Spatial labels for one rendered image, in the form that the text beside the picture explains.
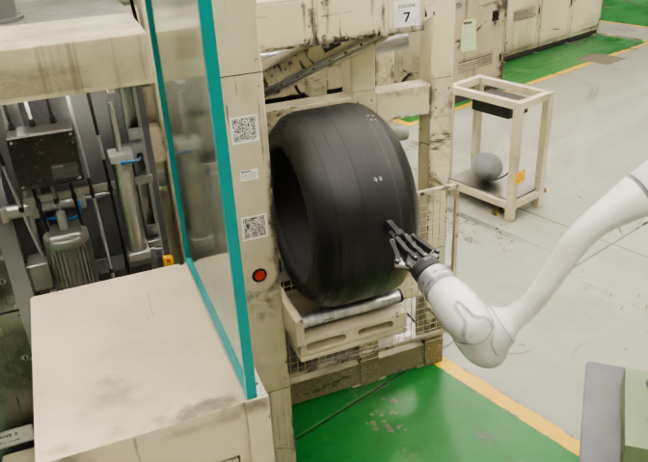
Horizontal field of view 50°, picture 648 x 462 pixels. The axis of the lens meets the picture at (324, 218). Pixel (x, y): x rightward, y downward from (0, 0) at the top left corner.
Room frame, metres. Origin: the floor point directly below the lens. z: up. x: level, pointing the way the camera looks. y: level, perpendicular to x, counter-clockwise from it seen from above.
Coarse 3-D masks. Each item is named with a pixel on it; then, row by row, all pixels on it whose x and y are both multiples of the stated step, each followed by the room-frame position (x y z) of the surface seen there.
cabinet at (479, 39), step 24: (456, 0) 6.45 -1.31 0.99; (480, 0) 6.66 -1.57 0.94; (504, 0) 6.88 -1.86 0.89; (456, 24) 6.46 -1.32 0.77; (480, 24) 6.67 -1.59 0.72; (504, 24) 6.91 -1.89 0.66; (408, 48) 6.74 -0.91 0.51; (456, 48) 6.47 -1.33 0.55; (480, 48) 6.68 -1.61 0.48; (408, 72) 6.74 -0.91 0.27; (456, 72) 6.48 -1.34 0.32; (480, 72) 6.70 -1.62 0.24; (456, 96) 6.52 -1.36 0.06
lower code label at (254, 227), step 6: (252, 216) 1.73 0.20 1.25; (258, 216) 1.73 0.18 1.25; (264, 216) 1.74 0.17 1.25; (246, 222) 1.72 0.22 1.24; (252, 222) 1.73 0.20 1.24; (258, 222) 1.73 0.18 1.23; (264, 222) 1.74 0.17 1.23; (246, 228) 1.72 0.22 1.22; (252, 228) 1.72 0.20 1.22; (258, 228) 1.73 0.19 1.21; (264, 228) 1.74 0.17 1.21; (246, 234) 1.72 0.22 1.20; (252, 234) 1.72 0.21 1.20; (258, 234) 1.73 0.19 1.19; (264, 234) 1.74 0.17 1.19; (246, 240) 1.72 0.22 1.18
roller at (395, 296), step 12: (360, 300) 1.78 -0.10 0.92; (372, 300) 1.78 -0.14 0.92; (384, 300) 1.79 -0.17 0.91; (396, 300) 1.80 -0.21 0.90; (312, 312) 1.73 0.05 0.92; (324, 312) 1.73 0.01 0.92; (336, 312) 1.73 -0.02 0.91; (348, 312) 1.74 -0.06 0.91; (360, 312) 1.76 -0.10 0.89; (312, 324) 1.70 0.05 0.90
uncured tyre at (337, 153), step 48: (288, 144) 1.81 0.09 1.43; (336, 144) 1.75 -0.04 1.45; (384, 144) 1.77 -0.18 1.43; (288, 192) 2.14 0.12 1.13; (336, 192) 1.64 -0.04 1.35; (384, 192) 1.67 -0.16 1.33; (288, 240) 2.05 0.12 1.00; (336, 240) 1.60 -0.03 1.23; (384, 240) 1.63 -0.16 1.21; (336, 288) 1.62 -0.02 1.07; (384, 288) 1.70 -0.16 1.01
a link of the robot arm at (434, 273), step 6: (438, 264) 1.41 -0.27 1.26; (444, 264) 1.41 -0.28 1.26; (426, 270) 1.39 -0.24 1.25; (432, 270) 1.38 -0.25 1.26; (438, 270) 1.38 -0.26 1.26; (444, 270) 1.38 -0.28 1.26; (450, 270) 1.40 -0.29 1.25; (420, 276) 1.39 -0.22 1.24; (426, 276) 1.38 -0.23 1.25; (432, 276) 1.37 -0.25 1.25; (438, 276) 1.36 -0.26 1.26; (444, 276) 1.36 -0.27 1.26; (456, 276) 1.38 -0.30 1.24; (420, 282) 1.38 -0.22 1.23; (426, 282) 1.37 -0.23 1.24; (432, 282) 1.35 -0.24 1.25; (420, 288) 1.38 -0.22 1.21; (426, 288) 1.35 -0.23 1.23; (426, 294) 1.35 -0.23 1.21
